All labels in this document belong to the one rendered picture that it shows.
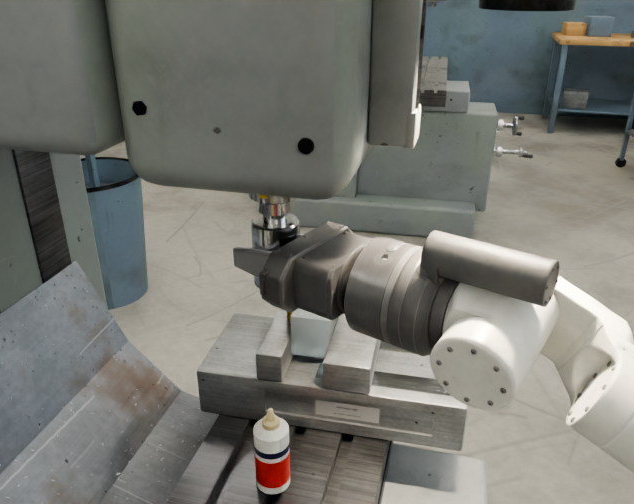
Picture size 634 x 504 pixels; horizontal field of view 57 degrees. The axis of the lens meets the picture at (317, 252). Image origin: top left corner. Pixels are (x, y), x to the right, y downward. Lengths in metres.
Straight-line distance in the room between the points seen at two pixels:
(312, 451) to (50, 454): 0.32
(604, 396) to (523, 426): 1.85
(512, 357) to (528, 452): 1.79
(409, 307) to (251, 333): 0.44
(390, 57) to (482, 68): 6.58
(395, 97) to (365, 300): 0.17
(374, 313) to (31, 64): 0.32
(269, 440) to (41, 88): 0.42
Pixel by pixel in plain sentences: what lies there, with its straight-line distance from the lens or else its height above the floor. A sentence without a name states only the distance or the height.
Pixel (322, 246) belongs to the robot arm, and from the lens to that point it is 0.54.
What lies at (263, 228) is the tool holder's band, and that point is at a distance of 0.55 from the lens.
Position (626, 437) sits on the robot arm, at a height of 1.18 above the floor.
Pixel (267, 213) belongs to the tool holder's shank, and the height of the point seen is 1.27.
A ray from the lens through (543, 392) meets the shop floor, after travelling 2.49.
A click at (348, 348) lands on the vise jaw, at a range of 0.76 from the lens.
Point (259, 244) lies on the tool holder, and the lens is 0.56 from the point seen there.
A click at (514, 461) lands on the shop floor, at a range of 2.17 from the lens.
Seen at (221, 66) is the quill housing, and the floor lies 1.41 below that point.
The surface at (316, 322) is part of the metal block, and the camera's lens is 0.76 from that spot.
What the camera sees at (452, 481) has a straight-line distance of 0.88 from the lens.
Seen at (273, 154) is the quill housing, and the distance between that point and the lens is 0.44.
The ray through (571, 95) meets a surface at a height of 0.36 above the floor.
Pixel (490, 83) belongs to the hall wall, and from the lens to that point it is 7.08.
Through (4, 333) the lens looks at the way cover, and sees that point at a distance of 0.83.
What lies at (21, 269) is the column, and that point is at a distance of 0.85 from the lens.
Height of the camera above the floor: 1.48
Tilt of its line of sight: 26 degrees down
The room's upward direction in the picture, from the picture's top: straight up
